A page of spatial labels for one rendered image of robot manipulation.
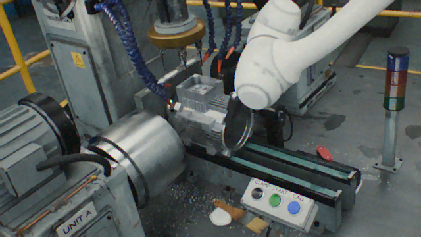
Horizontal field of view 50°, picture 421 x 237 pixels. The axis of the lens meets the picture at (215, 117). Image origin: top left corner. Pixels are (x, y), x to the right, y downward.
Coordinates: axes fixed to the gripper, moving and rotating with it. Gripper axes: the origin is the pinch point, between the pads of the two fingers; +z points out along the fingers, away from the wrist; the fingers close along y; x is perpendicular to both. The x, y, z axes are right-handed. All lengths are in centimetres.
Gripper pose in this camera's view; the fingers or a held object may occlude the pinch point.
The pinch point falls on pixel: (231, 115)
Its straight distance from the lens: 133.6
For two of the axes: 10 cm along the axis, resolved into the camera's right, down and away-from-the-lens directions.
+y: -6.0, 4.9, -6.3
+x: 7.5, 6.2, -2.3
